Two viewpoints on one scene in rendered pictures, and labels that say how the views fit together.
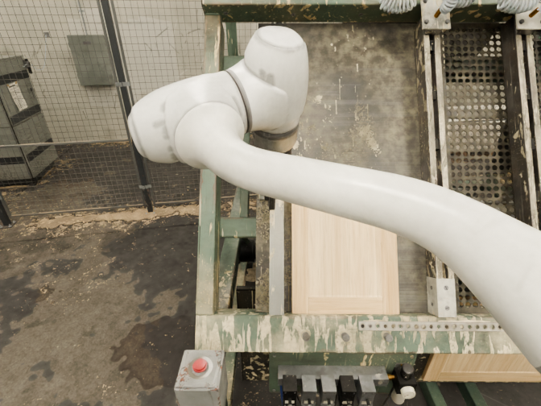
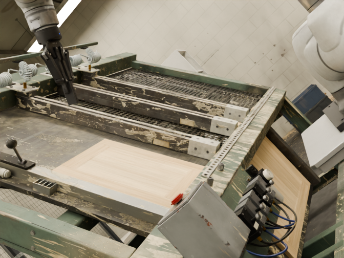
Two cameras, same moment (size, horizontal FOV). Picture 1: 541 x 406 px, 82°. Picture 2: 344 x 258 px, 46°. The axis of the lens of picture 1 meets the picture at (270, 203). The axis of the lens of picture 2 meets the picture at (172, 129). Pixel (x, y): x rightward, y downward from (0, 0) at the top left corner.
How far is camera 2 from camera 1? 1.25 m
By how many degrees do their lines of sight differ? 68
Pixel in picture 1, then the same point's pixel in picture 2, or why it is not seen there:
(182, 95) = not seen: outside the picture
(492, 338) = (242, 141)
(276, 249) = (106, 192)
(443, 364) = (279, 232)
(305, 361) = not seen: hidden behind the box
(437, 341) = (234, 155)
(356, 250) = (144, 167)
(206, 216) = (26, 215)
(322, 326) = not seen: hidden behind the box
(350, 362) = (236, 198)
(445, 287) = (197, 138)
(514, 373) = (296, 209)
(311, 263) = (136, 187)
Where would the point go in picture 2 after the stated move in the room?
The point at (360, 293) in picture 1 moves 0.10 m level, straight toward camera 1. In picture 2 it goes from (180, 176) to (193, 165)
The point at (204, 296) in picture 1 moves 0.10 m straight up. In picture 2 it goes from (110, 246) to (85, 218)
